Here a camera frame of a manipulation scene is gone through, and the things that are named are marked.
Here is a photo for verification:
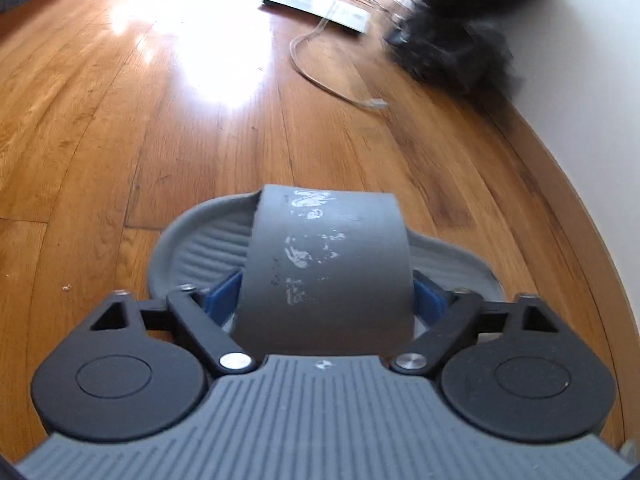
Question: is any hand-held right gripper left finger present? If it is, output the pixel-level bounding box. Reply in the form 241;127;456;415
89;270;257;376

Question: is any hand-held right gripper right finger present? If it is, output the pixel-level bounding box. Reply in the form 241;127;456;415
390;271;561;376

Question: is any dark grey slide sandal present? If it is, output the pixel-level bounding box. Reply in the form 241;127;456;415
148;185;501;356

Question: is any dark cloth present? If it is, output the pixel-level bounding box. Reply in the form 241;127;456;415
382;0;551;96

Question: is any white cable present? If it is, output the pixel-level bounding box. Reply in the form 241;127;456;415
290;0;390;109

